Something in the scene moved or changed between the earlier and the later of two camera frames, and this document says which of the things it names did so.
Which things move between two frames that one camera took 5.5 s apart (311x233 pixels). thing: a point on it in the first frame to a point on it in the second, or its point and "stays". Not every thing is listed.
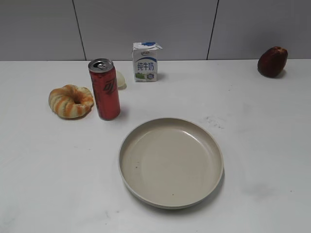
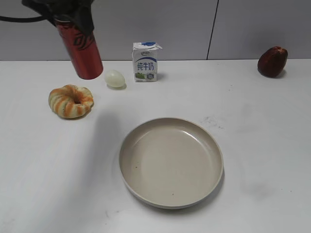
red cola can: [104, 77] to [83, 48]
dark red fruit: [272, 61] stays
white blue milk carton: [145, 55] stays
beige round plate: [171, 163] stays
